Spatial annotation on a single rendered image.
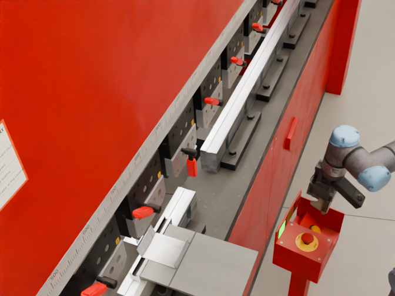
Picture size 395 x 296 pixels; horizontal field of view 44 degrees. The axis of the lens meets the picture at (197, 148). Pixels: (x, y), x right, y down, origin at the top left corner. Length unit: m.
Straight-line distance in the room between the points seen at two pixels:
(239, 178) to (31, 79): 1.09
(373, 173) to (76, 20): 0.88
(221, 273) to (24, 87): 0.79
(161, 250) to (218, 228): 0.26
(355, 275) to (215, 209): 1.13
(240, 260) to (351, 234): 1.42
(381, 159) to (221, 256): 0.50
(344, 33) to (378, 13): 1.30
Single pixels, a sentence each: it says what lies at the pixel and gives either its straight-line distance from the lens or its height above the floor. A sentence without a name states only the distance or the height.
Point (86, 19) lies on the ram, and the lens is 0.78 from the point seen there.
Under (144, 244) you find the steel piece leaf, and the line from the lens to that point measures 1.35.
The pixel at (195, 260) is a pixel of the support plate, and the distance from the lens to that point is 1.32.
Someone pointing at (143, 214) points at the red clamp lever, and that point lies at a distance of 1.03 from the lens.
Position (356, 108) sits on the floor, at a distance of 3.41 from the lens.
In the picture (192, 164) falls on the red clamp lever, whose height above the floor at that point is 1.21.
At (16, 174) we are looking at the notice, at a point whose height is 1.63.
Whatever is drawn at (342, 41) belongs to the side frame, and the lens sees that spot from 3.27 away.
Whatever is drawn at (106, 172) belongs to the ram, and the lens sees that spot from 0.93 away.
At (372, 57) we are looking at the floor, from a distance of 3.93.
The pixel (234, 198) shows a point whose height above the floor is 0.88.
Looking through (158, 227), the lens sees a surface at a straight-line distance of 1.40.
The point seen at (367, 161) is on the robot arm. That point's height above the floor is 1.17.
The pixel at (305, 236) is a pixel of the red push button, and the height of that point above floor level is 0.81.
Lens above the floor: 2.11
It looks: 44 degrees down
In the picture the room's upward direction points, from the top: 4 degrees counter-clockwise
